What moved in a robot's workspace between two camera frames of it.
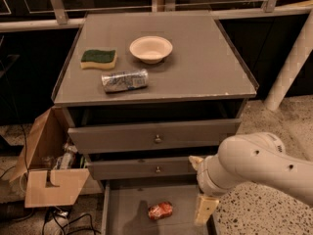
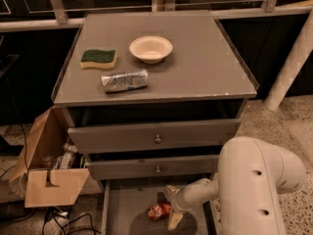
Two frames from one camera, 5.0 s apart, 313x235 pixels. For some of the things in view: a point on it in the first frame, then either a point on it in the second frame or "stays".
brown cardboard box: (46, 186) stays
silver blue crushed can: (124, 80) stays
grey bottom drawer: (151, 208) stays
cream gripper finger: (195, 161) → (171, 191)
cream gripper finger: (205, 207) → (174, 219)
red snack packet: (159, 211) stays
